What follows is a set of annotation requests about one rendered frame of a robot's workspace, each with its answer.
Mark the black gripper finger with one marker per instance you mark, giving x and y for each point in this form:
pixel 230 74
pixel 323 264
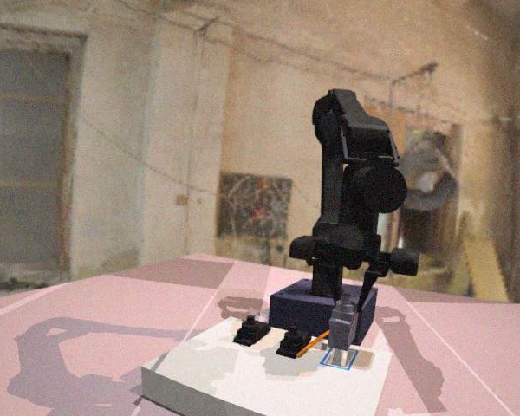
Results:
pixel 369 281
pixel 334 275

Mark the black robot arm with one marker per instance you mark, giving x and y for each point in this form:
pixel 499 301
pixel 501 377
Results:
pixel 370 180

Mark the white flat deck plate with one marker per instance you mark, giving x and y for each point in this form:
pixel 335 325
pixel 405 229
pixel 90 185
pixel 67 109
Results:
pixel 246 368

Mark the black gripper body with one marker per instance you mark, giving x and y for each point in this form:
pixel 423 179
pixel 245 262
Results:
pixel 400 260

